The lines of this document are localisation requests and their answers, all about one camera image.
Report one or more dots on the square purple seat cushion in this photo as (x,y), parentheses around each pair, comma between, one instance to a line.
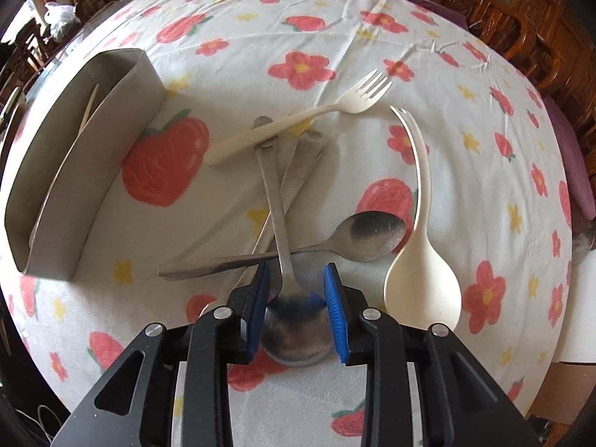
(575,163)

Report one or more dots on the dark wooden dining chair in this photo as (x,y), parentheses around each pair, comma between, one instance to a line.
(28,51)

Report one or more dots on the strawberry flower print tablecloth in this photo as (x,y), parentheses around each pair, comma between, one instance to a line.
(326,23)

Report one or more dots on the cream plastic fork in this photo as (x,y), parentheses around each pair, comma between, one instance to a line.
(288,120)

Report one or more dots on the metal fork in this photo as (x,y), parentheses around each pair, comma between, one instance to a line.
(302,153)

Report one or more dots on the cream plastic spoon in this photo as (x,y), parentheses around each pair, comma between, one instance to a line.
(421,284)

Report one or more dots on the rectangular metal tin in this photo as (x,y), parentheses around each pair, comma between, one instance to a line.
(125,98)

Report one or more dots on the white plastic bag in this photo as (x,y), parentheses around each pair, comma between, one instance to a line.
(60,18)

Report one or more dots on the metal spoon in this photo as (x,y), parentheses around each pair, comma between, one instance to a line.
(372,235)
(274,214)

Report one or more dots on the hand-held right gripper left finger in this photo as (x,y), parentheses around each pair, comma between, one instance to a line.
(258,316)

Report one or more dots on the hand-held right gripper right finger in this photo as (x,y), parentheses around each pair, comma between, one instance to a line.
(336,321)

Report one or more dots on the carved wooden armchair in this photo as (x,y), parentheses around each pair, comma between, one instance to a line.
(535,18)

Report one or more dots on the grey furry animal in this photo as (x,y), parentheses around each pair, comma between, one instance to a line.
(584,247)

